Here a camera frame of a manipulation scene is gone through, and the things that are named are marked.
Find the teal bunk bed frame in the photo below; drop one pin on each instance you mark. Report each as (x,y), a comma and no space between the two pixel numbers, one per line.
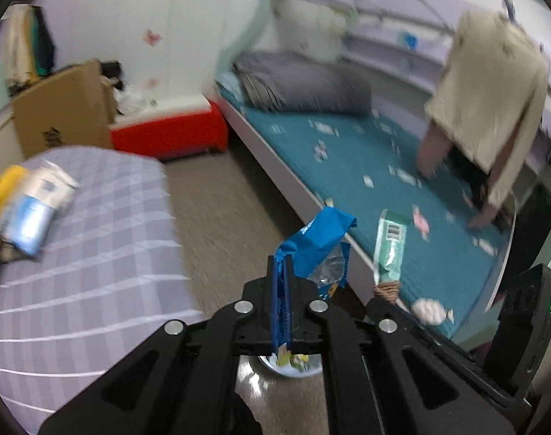
(298,190)

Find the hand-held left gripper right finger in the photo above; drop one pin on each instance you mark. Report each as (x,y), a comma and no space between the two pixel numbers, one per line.
(302,317)

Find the mint green wrapper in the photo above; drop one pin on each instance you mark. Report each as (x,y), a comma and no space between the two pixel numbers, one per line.
(391,249)

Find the blue printed bed sheet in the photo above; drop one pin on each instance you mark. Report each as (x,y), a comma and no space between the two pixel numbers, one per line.
(384,181)

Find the light blue pillow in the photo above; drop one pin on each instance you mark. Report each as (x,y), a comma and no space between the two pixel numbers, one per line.
(225,85)

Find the yellow snack packet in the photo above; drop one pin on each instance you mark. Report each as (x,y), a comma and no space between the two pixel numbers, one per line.
(5,185)

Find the black hanging garment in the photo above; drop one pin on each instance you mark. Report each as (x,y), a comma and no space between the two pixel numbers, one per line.
(465,167)

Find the grey pillow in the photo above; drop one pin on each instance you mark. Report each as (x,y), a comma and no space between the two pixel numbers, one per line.
(302,81)

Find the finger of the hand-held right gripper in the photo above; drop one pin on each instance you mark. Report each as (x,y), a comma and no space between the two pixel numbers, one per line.
(461,362)

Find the small blue box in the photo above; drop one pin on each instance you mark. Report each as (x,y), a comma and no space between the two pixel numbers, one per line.
(409,38)

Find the white plastic bag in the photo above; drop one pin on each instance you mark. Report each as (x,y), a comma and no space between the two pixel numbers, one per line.
(130,99)

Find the person in beige shirt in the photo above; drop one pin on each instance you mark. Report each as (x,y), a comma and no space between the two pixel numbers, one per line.
(488,99)

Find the hanging cream jacket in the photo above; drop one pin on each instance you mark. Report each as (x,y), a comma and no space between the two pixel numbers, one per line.
(17,40)

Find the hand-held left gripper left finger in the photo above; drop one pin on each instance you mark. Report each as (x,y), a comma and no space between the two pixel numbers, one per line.
(277,317)

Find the blue snack packet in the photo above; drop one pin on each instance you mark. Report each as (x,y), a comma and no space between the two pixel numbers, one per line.
(320,235)

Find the cardboard box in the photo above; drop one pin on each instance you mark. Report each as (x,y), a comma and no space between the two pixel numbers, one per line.
(62,108)

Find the white wardrobe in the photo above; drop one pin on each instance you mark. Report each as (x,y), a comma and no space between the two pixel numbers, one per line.
(144,9)

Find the red step box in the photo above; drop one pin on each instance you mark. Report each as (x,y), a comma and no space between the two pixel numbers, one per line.
(166,129)

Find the blue white cylinder packet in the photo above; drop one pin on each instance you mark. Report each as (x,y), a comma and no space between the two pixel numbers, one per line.
(35,217)

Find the pink butterfly sticker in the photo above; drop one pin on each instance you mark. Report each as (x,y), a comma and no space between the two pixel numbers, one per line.
(152,37)

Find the black clothes pile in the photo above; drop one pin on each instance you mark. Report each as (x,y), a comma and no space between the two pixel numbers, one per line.
(110,69)

